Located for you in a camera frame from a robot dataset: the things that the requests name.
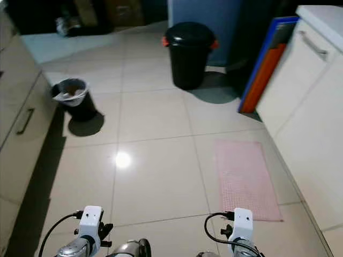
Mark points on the pink floor mat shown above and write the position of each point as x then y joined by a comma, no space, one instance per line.
245,179

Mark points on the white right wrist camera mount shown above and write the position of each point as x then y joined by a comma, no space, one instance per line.
242,225

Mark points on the shiny metal pot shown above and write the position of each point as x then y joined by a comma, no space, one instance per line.
67,25

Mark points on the white drawer cabinet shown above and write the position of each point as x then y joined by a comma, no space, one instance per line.
16,160

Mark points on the small black bin white liner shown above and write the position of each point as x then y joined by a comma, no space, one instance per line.
80,110

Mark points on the blue and orange board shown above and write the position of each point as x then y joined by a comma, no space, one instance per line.
262,75

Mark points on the dark grey robot left leg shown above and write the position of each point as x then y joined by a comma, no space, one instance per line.
131,249

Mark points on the brown cardboard box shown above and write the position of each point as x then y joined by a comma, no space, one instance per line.
123,12

